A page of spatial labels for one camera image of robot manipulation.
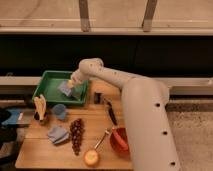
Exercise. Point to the small blue cup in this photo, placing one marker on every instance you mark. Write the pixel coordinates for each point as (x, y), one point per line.
(59, 110)

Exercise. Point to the orange carrot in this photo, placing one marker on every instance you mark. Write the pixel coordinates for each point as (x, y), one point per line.
(119, 139)

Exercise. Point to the black handled knife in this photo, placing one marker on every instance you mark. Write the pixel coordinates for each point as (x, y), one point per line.
(110, 111)

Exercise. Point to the dark grape bunch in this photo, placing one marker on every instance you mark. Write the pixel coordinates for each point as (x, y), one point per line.
(76, 130)

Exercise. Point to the banana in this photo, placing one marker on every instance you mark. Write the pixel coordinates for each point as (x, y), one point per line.
(40, 103)

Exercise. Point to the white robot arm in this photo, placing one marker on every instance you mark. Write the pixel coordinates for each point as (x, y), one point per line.
(143, 101)

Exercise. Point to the blue grey sponge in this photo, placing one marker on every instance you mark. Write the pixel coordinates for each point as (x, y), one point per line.
(63, 87)

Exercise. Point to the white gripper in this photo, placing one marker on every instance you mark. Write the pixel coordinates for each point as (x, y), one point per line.
(77, 78)

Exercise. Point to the metal spoon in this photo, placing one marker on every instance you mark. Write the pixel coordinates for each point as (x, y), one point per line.
(106, 133)

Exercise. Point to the yellow apple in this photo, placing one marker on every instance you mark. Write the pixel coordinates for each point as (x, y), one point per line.
(91, 158)

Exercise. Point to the red bowl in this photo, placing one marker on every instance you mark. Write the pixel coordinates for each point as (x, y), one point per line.
(117, 148)

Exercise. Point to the blue folded cloth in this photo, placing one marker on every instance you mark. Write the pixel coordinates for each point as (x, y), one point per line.
(57, 134)

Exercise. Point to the blue object at left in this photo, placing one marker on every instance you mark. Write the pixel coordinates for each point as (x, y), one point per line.
(15, 118)

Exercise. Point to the green plastic tray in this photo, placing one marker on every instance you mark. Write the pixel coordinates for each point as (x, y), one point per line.
(49, 88)

